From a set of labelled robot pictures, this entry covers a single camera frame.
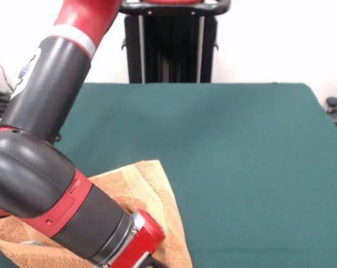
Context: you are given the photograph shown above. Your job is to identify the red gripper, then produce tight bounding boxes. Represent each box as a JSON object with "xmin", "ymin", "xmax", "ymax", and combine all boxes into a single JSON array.
[{"xmin": 108, "ymin": 209, "xmax": 166, "ymax": 268}]

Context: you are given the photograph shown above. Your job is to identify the orange terry towel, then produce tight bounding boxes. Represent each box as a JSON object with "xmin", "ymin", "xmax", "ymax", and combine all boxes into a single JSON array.
[{"xmin": 0, "ymin": 159, "xmax": 193, "ymax": 268}]

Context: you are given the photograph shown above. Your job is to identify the dark green table cloth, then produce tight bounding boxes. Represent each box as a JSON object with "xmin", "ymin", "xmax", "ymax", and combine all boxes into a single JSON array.
[{"xmin": 0, "ymin": 82, "xmax": 337, "ymax": 268}]

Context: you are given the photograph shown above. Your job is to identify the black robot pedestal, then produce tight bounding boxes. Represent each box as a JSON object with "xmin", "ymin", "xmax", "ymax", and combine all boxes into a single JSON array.
[{"xmin": 118, "ymin": 0, "xmax": 231, "ymax": 84}]

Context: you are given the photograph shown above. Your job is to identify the grey wall cables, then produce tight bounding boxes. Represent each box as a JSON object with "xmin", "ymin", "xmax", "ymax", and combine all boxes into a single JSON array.
[{"xmin": 0, "ymin": 51, "xmax": 15, "ymax": 94}]

